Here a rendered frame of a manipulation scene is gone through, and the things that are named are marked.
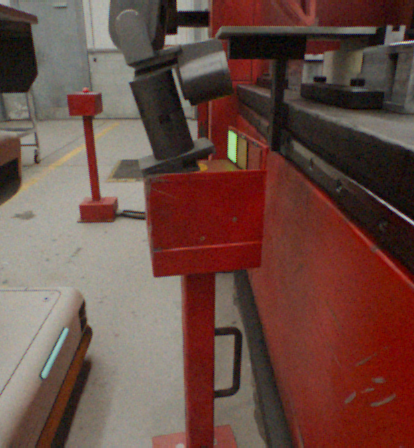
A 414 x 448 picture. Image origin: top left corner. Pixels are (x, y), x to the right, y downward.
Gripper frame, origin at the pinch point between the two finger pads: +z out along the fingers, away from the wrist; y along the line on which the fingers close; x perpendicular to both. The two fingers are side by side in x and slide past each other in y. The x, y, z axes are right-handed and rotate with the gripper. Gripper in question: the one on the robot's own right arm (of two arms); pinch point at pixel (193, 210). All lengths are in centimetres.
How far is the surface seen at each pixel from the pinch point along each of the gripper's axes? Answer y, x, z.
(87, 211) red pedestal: -54, 192, 54
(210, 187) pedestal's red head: 2.7, -5.1, -4.4
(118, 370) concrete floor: -37, 51, 66
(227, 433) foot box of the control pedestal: -8, 11, 62
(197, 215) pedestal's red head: 0.0, -5.0, -1.2
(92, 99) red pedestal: -24, 189, -10
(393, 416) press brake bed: 9.7, -31.1, 13.2
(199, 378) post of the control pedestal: -8.6, 2.1, 33.5
